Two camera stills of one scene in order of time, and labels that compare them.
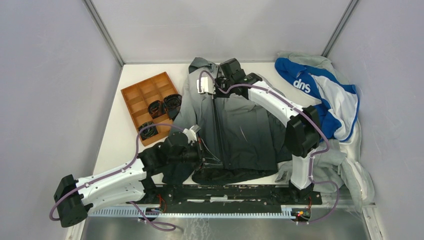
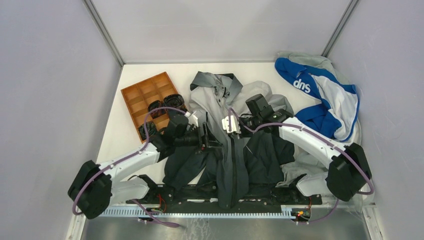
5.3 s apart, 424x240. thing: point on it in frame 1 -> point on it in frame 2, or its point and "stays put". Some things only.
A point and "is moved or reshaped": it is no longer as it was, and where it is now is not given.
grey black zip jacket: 250,139 is moved or reshaped
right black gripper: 218,93 -> 243,134
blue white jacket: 338,102 stays put
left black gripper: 204,159 -> 209,141
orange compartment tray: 137,97 stays put
